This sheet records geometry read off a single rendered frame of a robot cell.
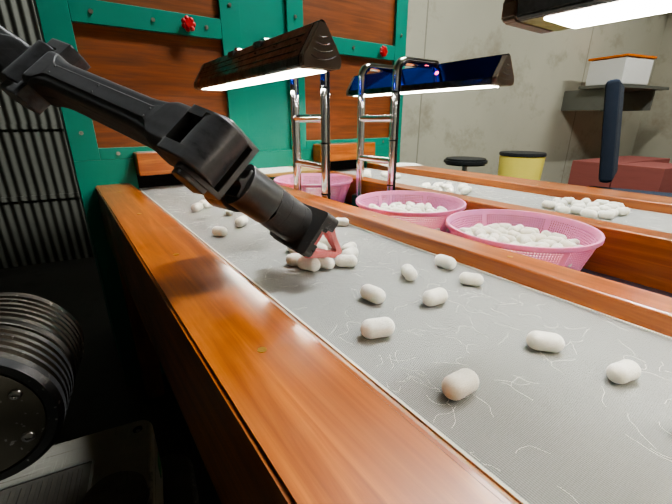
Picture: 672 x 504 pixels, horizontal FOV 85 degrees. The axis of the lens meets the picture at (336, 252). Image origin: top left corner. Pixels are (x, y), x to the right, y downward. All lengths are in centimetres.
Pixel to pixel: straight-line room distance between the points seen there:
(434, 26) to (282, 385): 392
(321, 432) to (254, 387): 7
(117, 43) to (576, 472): 139
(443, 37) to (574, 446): 396
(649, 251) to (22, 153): 316
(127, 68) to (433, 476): 133
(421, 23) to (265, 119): 269
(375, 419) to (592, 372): 22
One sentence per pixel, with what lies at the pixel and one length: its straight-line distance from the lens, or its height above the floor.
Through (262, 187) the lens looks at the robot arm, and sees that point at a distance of 46.
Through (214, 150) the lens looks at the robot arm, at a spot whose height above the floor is 93.
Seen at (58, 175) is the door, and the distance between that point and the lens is 315.
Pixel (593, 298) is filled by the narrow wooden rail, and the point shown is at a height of 76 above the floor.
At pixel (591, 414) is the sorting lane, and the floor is 74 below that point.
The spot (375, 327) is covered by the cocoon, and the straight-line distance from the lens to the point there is 38.
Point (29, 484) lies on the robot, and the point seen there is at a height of 48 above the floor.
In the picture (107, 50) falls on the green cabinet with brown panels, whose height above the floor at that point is 115.
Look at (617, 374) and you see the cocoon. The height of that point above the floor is 75.
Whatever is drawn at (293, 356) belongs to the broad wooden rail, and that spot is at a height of 76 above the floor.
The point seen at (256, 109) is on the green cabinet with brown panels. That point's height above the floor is 99.
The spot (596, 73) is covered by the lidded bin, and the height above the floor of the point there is 144.
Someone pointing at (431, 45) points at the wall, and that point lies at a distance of 404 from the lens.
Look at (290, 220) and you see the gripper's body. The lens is 48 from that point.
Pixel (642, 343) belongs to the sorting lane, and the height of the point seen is 74.
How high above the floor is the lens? 96
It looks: 20 degrees down
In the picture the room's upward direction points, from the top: straight up
